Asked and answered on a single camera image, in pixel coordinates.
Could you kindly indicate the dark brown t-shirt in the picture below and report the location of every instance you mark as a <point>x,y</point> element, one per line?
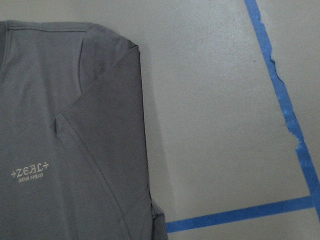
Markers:
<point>73,158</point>

